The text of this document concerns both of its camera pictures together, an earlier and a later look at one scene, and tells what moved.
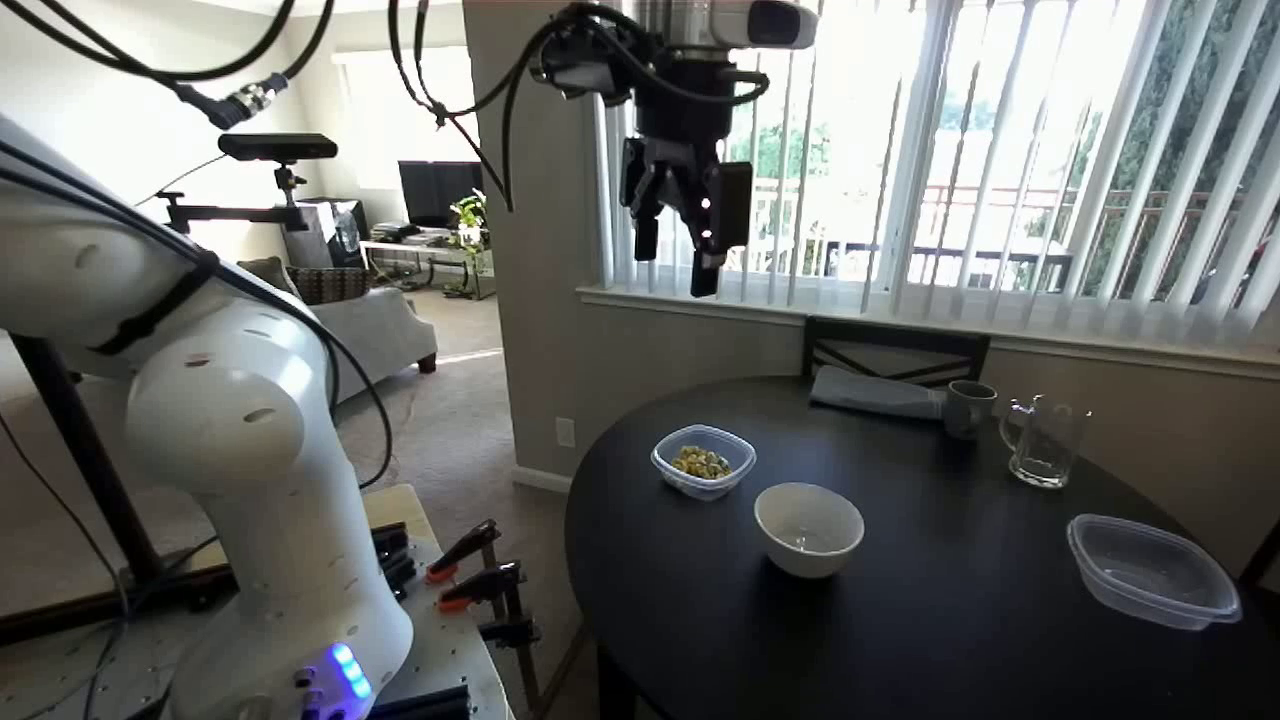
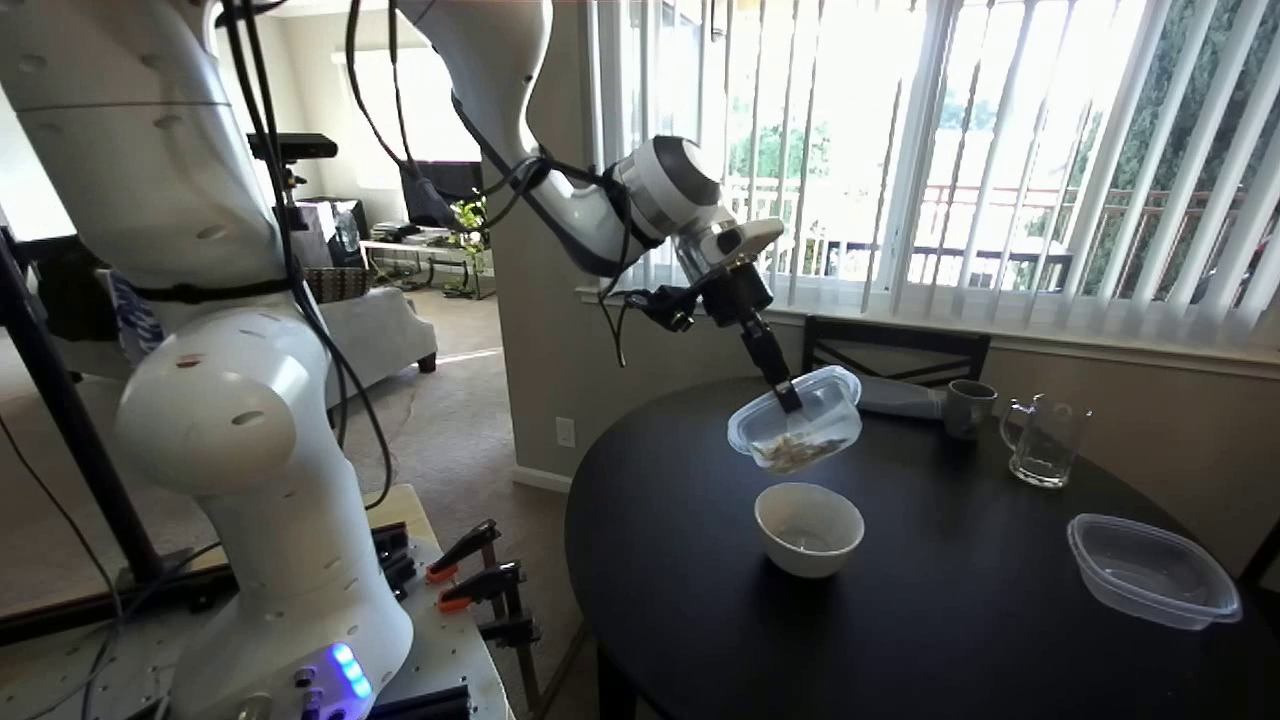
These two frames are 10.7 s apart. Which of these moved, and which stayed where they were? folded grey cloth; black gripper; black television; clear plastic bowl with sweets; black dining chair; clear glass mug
Moved: clear plastic bowl with sweets; black gripper
Stayed: black television; black dining chair; clear glass mug; folded grey cloth
